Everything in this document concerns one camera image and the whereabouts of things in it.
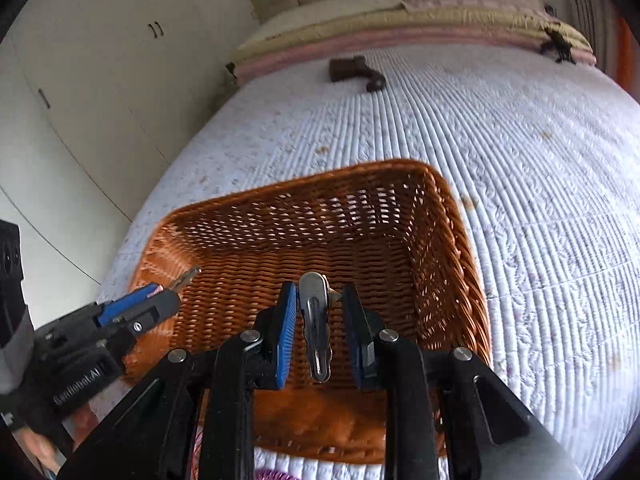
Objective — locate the white quilted bedspread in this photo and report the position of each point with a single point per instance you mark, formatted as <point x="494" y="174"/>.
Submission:
<point x="487" y="198"/>

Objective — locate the silver metal hair clip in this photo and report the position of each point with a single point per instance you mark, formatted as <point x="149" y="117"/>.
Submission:
<point x="314" y="303"/>

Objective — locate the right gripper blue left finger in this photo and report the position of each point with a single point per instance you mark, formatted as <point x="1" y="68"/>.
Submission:
<point x="277" y="326"/>

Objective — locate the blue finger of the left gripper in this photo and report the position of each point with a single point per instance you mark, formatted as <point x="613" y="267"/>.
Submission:
<point x="112" y="309"/>
<point x="150" y="312"/>

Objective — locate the orange wicker basket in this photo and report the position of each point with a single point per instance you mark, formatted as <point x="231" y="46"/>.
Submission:
<point x="392" y="229"/>

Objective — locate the white floral pillow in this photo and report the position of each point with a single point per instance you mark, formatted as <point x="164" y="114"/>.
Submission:
<point x="319" y="12"/>

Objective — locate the person's left hand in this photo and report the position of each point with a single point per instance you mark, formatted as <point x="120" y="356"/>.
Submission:
<point x="47" y="450"/>

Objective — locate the white wardrobe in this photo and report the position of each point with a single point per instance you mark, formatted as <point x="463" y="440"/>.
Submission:
<point x="98" y="98"/>

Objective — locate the black small tripod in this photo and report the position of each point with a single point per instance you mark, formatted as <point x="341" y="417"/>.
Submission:
<point x="557" y="43"/>

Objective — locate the pink folded quilt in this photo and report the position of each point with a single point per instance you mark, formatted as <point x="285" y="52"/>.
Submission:
<point x="273" y="57"/>

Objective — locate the beige folded quilt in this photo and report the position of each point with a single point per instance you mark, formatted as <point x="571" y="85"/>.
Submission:
<point x="472" y="16"/>

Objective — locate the striped curtain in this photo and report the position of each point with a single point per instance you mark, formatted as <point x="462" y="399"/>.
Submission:
<point x="611" y="39"/>

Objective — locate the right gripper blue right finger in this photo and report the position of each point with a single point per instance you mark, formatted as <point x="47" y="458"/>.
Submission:
<point x="359" y="336"/>

